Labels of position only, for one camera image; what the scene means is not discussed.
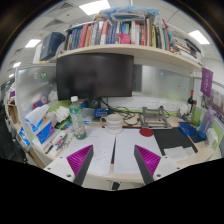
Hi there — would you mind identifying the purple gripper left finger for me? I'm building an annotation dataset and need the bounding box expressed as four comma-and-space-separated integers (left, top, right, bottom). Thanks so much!
67, 145, 93, 186

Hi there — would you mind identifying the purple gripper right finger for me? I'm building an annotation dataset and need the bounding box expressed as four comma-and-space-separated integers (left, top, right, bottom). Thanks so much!
134, 145, 161, 185

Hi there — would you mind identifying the green plastic water bottle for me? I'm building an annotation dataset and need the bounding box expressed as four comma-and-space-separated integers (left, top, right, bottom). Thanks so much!
69, 96, 86, 140

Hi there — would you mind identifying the right white paper sheet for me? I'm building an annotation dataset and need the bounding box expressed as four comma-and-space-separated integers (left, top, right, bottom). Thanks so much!
114, 129, 161, 174

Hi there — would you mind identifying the white paper sheet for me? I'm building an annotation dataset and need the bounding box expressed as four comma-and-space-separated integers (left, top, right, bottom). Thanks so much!
63, 126, 115, 175
114, 129, 161, 174

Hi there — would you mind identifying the red round coaster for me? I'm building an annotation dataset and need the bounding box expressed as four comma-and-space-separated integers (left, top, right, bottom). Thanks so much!
139, 128, 154, 137

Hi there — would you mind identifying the left white paper sheet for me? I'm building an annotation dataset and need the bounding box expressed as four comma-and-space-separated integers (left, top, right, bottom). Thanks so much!
63, 126, 115, 175

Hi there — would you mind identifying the black desk mat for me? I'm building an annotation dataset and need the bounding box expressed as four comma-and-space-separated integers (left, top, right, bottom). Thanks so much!
153, 127, 198, 154

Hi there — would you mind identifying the black pen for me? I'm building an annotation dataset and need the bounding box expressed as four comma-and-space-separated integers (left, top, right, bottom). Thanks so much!
45, 145, 54, 154

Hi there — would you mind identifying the metal laptop stand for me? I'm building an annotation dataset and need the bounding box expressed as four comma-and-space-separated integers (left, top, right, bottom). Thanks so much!
139, 106, 172, 129

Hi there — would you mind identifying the blue tissue box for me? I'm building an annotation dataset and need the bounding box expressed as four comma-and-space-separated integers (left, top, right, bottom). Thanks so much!
25, 105, 54, 144

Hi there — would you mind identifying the purple translucent bottle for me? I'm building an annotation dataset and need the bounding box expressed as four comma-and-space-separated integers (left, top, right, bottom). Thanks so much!
199, 107, 215, 139

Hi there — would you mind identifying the dark wine bottle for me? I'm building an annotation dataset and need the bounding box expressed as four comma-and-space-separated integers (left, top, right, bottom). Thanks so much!
187, 90, 194, 114

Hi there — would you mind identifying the black computer monitor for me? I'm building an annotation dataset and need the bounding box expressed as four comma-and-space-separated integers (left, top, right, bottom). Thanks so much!
56, 53, 134, 100

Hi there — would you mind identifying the frosted glass partition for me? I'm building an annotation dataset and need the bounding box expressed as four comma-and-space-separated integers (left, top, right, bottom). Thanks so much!
15, 63, 57, 117

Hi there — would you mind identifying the purple hanging banner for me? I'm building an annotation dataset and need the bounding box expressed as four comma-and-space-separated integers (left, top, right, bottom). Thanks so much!
200, 68, 213, 97

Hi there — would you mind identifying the dark blue box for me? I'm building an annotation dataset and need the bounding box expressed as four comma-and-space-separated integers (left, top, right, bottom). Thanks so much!
40, 32, 65, 61

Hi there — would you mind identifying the row of books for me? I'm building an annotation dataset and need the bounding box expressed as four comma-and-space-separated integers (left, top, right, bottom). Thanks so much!
64, 16, 202, 65

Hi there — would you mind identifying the blue coiled cable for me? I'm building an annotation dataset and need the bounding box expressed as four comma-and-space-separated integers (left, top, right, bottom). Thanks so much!
178, 122, 197, 137

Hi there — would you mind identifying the wooden wall shelf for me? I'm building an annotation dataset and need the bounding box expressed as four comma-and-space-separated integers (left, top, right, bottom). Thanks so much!
49, 44, 202, 72

